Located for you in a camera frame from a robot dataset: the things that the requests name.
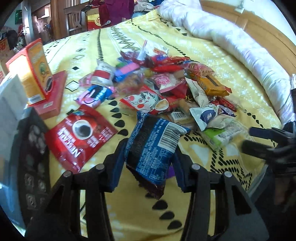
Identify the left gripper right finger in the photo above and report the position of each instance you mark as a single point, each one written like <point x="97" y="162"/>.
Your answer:
<point x="219" y="208"/>

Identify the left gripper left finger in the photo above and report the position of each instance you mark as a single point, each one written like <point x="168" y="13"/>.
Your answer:
<point x="76" y="206"/>

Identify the dark blue barcode snack bag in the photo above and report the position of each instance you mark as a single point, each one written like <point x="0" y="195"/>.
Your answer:
<point x="149" y="151"/>

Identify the purple snack packet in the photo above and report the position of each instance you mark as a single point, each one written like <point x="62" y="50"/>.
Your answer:
<point x="171" y="172"/>

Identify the black icon-printed box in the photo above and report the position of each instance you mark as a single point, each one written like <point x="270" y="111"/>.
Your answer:
<point x="25" y="177"/>

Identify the red Nescafe coffee bag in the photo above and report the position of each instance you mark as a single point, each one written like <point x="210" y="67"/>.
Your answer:
<point x="78" y="137"/>

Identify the yellow patterned bedspread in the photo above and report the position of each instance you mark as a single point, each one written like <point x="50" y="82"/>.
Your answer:
<point x="157" y="47"/>

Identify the orange yellow biscuit packet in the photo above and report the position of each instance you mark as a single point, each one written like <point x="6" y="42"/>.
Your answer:
<point x="211" y="86"/>

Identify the flat red box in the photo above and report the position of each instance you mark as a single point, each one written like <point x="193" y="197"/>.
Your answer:
<point x="51" y="106"/>

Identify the wooden headboard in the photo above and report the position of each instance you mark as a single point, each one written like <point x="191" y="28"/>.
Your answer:
<point x="273" y="40"/>

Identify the white grey carton box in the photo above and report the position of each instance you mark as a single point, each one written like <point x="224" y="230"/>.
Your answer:
<point x="13" y="102"/>

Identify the blue pink Oreo packet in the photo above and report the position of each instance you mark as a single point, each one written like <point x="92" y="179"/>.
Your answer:
<point x="94" y="96"/>

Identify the pink flamingo snack packet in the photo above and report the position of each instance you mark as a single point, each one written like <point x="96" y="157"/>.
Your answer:
<point x="166" y="81"/>

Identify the orange red tea box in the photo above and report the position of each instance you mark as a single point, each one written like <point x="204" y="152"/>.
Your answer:
<point x="32" y="68"/>

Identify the white duvet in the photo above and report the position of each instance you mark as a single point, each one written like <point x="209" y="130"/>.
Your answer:
<point x="271" y="75"/>

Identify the wooden chair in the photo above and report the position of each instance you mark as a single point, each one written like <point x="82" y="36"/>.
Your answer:
<point x="75" y="19"/>

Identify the red yellow gift bag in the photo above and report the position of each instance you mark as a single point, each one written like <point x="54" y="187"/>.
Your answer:
<point x="93" y="21"/>

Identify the maroon clothing pile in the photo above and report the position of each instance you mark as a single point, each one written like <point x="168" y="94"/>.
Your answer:
<point x="115" y="12"/>

